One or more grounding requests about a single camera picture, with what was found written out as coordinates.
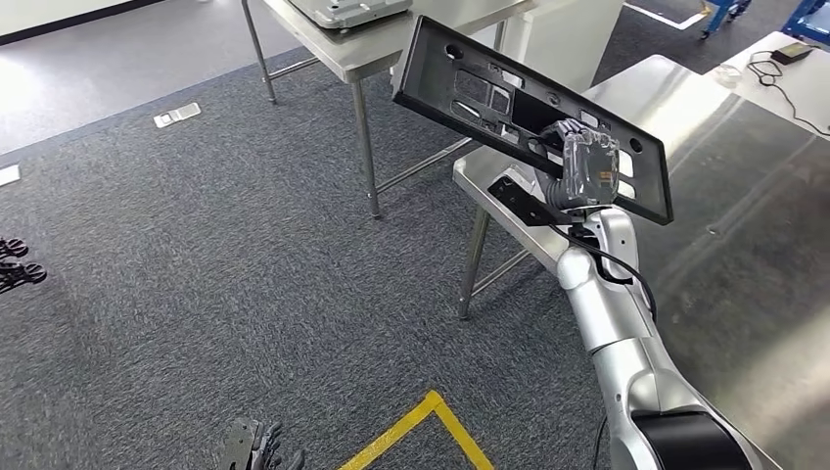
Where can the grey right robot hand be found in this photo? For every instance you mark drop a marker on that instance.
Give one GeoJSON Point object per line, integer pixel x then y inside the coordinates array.
{"type": "Point", "coordinates": [587, 169]}

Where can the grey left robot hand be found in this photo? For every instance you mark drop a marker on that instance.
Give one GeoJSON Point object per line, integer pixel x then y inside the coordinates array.
{"type": "Point", "coordinates": [275, 454]}

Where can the black plastic plate frame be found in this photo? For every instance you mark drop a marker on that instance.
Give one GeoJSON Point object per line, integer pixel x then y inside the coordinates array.
{"type": "Point", "coordinates": [421, 78]}

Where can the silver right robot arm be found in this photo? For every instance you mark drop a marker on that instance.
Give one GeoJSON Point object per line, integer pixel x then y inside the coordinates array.
{"type": "Point", "coordinates": [609, 311]}

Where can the stainless steel workbench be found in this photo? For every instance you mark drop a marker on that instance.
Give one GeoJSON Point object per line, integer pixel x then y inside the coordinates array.
{"type": "Point", "coordinates": [746, 227]}

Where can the blue metal shelf rack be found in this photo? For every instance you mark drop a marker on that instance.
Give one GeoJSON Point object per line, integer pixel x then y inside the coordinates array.
{"type": "Point", "coordinates": [733, 8]}
{"type": "Point", "coordinates": [807, 19]}

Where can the yellow floor tape square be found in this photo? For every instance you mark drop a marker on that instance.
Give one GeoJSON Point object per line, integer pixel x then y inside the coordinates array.
{"type": "Point", "coordinates": [402, 425]}

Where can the clear plastic container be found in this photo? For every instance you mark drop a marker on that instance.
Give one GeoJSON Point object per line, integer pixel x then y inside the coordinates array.
{"type": "Point", "coordinates": [729, 74]}

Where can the white table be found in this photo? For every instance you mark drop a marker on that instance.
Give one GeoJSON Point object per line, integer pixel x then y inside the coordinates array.
{"type": "Point", "coordinates": [804, 91]}

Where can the black power adapter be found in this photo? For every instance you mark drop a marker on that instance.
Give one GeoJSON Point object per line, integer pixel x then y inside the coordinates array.
{"type": "Point", "coordinates": [792, 53]}

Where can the stainless steel table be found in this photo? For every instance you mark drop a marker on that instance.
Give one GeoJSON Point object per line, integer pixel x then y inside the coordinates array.
{"type": "Point", "coordinates": [337, 52]}

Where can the grey floor outlet plate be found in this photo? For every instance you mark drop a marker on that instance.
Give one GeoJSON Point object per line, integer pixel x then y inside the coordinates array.
{"type": "Point", "coordinates": [176, 115]}

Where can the white floor plate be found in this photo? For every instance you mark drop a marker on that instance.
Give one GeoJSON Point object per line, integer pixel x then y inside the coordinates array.
{"type": "Point", "coordinates": [9, 176]}

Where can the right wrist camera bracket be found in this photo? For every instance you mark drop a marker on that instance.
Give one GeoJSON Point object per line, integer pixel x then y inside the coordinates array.
{"type": "Point", "coordinates": [519, 204]}

